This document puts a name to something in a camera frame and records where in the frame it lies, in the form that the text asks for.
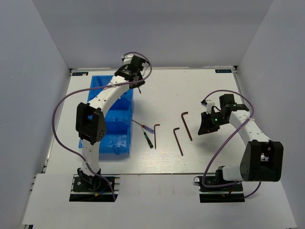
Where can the right corner label sticker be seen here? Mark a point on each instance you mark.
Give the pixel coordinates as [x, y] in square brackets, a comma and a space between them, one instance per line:
[223, 70]

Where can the black green precision screwdriver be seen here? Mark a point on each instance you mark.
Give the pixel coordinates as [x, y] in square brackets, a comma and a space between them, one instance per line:
[148, 140]

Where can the large brown hex key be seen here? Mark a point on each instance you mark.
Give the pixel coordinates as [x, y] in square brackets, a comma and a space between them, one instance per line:
[185, 125]

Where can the blue handled screwdriver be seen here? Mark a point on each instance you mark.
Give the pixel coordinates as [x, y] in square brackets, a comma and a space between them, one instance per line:
[150, 130]

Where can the blue plastic bin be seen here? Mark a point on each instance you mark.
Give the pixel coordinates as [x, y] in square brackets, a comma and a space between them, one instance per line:
[118, 119]

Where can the small brown hex key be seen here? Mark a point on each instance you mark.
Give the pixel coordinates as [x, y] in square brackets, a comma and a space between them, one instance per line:
[155, 139]

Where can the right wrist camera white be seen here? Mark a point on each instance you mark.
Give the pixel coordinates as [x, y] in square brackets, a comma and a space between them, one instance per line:
[209, 105]

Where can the corner label sticker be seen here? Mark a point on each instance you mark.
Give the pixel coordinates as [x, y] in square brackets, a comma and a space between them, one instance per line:
[80, 73]
[223, 70]

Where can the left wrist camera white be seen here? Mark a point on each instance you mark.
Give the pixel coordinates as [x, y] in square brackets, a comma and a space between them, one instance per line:
[126, 59]

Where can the left corner label sticker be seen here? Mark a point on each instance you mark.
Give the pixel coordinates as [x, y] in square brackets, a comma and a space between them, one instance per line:
[80, 73]

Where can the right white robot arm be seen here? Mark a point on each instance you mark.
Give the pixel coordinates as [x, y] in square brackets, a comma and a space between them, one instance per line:
[262, 159]

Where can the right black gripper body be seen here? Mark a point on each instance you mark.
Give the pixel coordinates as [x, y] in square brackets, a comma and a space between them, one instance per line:
[213, 120]

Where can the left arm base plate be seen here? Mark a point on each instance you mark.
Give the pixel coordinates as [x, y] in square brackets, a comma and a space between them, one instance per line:
[81, 191]

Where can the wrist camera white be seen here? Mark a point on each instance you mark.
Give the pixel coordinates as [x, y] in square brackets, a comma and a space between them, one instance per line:
[209, 105]
[126, 59]

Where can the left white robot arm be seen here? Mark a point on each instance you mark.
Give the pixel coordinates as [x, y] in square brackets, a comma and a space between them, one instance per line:
[90, 117]

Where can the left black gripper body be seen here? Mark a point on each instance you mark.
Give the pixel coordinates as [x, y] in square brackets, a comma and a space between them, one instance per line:
[141, 78]

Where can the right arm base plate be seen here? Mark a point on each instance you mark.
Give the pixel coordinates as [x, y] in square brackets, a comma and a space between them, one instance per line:
[229, 194]

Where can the medium brown hex key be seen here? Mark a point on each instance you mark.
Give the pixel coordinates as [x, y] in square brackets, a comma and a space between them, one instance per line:
[177, 140]

